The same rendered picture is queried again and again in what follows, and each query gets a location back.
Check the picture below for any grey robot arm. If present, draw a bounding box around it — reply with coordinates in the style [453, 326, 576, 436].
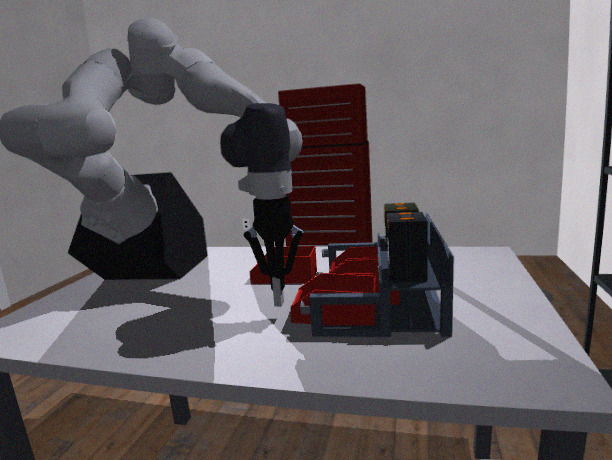
[0, 18, 303, 244]

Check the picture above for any red bin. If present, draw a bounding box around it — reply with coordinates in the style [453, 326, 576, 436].
[330, 259, 400, 305]
[329, 246, 378, 273]
[291, 273, 376, 325]
[251, 246, 317, 284]

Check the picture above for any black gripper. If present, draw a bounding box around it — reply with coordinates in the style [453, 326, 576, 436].
[243, 196, 304, 307]

